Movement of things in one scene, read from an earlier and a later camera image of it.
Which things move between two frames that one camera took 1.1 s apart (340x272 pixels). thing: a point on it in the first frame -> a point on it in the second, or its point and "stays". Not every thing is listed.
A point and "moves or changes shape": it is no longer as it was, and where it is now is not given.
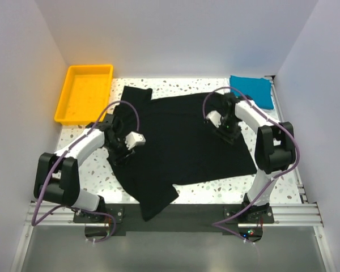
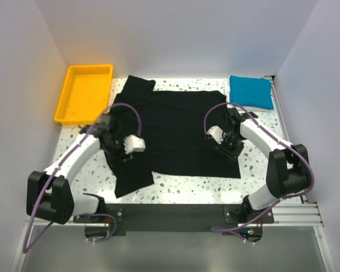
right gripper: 230,137 -> 233,153
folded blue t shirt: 260,90 stays
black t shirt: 181,146 moves or changes shape
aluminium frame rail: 284,215 stays
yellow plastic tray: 85,96 stays
